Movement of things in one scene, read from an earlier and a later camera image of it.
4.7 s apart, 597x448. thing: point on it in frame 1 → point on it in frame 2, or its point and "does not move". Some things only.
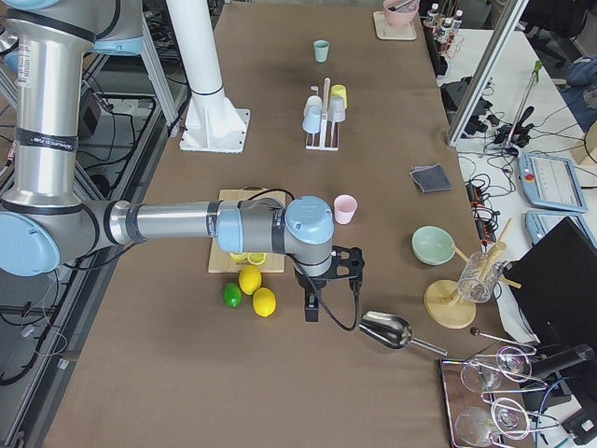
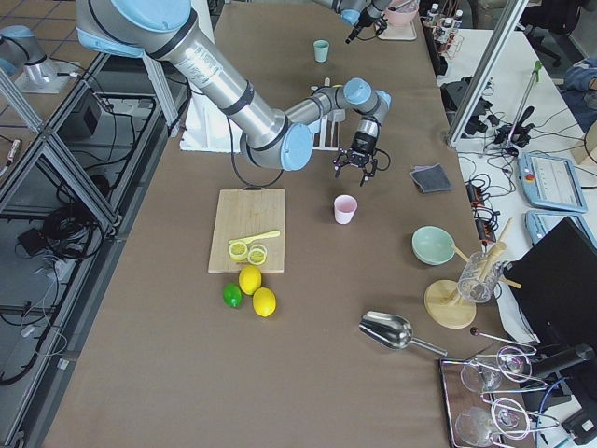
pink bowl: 402,15 does not move
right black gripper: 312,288 → 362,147
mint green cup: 321,50 does not move
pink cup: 344,207 does not move
